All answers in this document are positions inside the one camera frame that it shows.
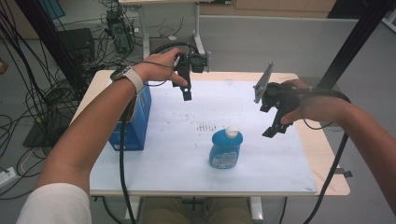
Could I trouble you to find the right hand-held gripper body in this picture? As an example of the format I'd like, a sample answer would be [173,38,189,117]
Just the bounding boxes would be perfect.
[253,62,301,113]

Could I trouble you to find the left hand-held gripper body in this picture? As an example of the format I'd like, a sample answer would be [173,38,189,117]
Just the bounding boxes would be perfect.
[173,50,210,75]

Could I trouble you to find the blue detergent bottle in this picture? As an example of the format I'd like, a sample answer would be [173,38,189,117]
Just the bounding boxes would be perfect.
[208,125,244,170]

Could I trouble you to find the blue cardboard box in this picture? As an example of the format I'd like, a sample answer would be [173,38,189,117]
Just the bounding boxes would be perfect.
[107,83,153,152]

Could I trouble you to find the person's left hand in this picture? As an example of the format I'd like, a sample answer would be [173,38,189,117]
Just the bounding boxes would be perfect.
[136,48,190,88]

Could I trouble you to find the person's right hand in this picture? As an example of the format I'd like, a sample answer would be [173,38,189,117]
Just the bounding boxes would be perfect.
[279,78,344,126]

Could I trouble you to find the white table mat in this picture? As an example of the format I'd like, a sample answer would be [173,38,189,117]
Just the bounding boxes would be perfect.
[89,79,318,196]

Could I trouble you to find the black tape piece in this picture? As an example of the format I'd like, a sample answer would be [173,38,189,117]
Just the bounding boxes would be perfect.
[334,167,353,178]

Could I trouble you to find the white table leg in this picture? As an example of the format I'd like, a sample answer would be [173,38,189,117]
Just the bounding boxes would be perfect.
[248,196,264,222]
[124,195,143,222]

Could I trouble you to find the black computer tower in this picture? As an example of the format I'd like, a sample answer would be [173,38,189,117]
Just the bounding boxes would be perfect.
[106,8,134,54]

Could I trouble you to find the black equipment box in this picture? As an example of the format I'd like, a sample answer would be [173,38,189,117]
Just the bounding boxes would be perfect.
[57,27,96,63]

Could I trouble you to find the person's khaki trousers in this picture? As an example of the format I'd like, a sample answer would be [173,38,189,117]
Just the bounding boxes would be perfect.
[141,196,255,224]

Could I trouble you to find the white shirt sleeve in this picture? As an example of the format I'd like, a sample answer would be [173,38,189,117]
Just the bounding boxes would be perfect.
[15,182,93,224]

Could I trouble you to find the white power strip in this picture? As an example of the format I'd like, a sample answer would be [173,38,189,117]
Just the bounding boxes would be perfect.
[0,166,19,189]

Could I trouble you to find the white desk frame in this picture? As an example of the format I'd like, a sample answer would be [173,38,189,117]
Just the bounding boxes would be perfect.
[118,0,233,63]

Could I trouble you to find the grey strap wristwatch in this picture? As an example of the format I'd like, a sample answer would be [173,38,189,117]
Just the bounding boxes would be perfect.
[109,65,145,94]

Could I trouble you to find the thick black right gripper cable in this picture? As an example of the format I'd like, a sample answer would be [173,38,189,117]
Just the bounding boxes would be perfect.
[292,87,353,224]

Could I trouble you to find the thick black gripper cable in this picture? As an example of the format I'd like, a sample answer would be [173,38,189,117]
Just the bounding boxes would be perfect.
[118,41,201,224]
[292,87,353,224]

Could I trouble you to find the black metal frame post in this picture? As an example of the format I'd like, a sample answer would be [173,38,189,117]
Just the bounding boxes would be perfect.
[15,0,90,97]
[317,0,395,90]

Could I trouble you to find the thick black left gripper cable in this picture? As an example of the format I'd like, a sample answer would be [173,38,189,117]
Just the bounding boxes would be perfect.
[118,41,201,224]

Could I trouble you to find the tangle of black floor cables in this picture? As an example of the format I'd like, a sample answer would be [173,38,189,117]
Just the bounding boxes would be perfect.
[0,0,188,200]

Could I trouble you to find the black stand base plate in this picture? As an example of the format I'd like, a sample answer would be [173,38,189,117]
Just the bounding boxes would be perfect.
[22,119,74,148]

